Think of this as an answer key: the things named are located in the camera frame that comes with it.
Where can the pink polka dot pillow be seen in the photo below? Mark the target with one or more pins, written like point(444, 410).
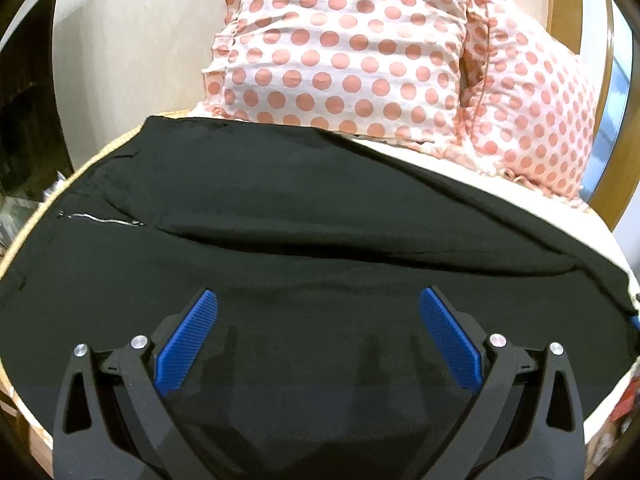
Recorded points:
point(528, 107)
point(386, 70)

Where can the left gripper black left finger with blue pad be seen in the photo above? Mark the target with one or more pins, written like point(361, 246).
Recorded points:
point(112, 421)

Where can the black pants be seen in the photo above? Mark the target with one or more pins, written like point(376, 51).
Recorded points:
point(310, 259)

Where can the cream patterned bed mattress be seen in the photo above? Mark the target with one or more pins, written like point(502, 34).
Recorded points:
point(30, 239)

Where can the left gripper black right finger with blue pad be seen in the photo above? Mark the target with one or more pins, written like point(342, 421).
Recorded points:
point(524, 419)

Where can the wooden framed window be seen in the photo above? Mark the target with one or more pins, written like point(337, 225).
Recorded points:
point(606, 40)

